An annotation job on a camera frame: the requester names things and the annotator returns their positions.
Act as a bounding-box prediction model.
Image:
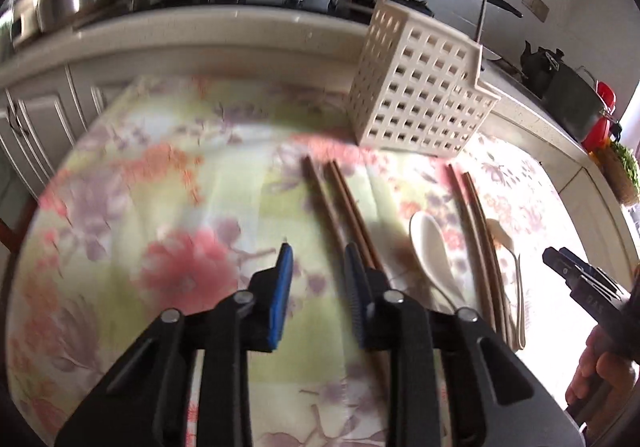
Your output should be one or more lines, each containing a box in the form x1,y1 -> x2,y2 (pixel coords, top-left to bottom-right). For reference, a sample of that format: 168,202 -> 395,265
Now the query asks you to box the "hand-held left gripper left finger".
54,242 -> 296,447

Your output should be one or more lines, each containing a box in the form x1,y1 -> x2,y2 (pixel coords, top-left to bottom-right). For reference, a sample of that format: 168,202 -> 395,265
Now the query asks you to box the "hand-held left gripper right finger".
344,241 -> 538,447

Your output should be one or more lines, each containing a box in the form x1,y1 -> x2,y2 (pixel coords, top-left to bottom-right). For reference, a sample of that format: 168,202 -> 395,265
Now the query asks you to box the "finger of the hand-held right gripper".
560,247 -> 623,299
542,247 -> 603,309

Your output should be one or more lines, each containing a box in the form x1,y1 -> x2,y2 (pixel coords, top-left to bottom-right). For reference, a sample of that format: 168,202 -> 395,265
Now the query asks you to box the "white perforated utensil holder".
348,2 -> 502,159

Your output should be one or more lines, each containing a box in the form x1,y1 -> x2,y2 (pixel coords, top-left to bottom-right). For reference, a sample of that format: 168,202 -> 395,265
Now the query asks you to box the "person's right hand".
565,324 -> 640,405

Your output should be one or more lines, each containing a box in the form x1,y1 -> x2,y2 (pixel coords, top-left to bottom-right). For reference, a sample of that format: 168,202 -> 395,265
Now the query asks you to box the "wicker basket with greens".
597,142 -> 640,205

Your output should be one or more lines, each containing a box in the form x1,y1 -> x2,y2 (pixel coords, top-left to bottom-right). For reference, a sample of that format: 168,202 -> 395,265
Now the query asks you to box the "red container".
582,81 -> 621,153

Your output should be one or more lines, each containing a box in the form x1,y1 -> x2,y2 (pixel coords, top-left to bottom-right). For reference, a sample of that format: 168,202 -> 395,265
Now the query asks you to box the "floral tablecloth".
5,74 -> 616,447

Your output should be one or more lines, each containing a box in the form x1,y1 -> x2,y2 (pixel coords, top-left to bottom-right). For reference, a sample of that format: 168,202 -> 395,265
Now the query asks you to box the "steel stockpot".
542,62 -> 608,140

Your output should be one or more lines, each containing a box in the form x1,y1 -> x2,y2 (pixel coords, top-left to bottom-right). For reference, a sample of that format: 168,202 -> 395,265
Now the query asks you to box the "black kettle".
520,40 -> 566,93

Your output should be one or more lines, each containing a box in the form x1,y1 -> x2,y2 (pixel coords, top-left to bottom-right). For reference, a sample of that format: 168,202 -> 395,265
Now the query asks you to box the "white kitchen cabinet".
0,62 -> 131,208

